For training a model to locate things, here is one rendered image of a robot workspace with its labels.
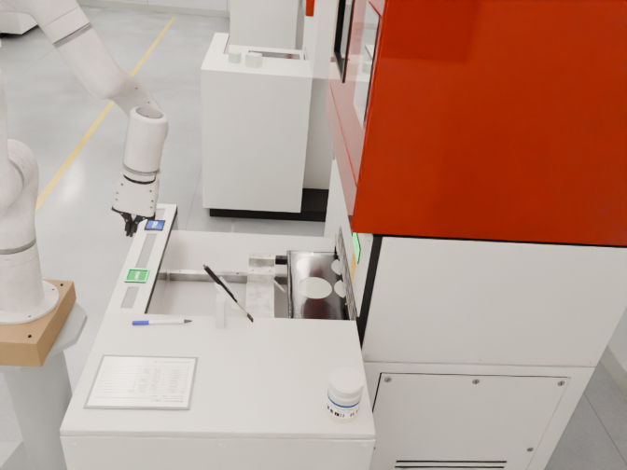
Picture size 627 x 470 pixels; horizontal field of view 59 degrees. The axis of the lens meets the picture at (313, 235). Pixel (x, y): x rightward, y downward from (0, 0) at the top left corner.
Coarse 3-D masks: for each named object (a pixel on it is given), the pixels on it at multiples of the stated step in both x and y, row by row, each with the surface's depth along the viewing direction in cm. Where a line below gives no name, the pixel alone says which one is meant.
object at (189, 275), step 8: (176, 272) 170; (184, 272) 171; (192, 272) 171; (200, 272) 171; (216, 272) 172; (224, 272) 173; (232, 272) 173; (240, 272) 173; (176, 280) 172; (184, 280) 172; (192, 280) 172; (200, 280) 172; (208, 280) 172; (232, 280) 173; (240, 280) 173; (280, 280) 174
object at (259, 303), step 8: (248, 288) 162; (256, 288) 163; (264, 288) 163; (272, 288) 163; (248, 296) 159; (256, 296) 160; (264, 296) 160; (272, 296) 160; (248, 304) 156; (256, 304) 157; (264, 304) 157; (272, 304) 157; (248, 312) 153; (256, 312) 154; (264, 312) 154; (272, 312) 154
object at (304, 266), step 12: (300, 264) 172; (312, 264) 172; (324, 264) 173; (300, 276) 166; (312, 276) 167; (324, 276) 167; (336, 276) 168; (300, 300) 157; (312, 300) 157; (324, 300) 158; (336, 300) 158; (300, 312) 152; (312, 312) 153; (324, 312) 153; (336, 312) 154
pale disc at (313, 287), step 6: (300, 282) 164; (306, 282) 164; (312, 282) 164; (318, 282) 165; (324, 282) 165; (300, 288) 161; (306, 288) 162; (312, 288) 162; (318, 288) 162; (324, 288) 162; (330, 288) 163; (306, 294) 159; (312, 294) 160; (318, 294) 160; (324, 294) 160
